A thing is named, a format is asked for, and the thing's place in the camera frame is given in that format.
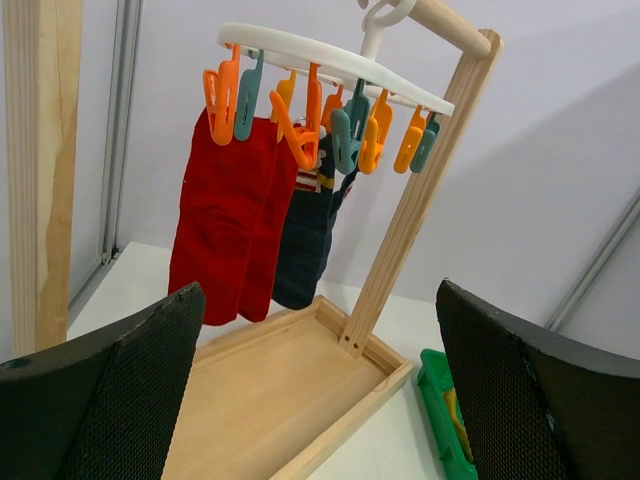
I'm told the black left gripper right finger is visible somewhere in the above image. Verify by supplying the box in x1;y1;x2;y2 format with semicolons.
436;279;639;479

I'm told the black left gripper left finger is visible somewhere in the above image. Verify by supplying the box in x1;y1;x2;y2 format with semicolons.
1;283;205;479

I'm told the navy striped sock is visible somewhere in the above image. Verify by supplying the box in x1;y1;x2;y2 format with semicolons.
272;129;335;310

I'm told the white plastic clip hanger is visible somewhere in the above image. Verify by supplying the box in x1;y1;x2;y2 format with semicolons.
218;1;455;116

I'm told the yellow sock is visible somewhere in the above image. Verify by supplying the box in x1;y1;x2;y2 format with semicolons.
443;388;474;464

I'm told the green plastic tray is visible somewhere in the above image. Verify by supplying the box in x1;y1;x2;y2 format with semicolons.
417;349;478;479

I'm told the wooden drying rack stand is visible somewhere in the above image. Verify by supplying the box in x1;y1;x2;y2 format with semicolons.
163;1;503;479

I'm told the red sock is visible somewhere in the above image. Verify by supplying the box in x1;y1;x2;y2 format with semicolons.
238;140;298;323
168;112;277;326

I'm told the wooden post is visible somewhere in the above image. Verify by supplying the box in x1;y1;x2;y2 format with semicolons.
1;1;83;356

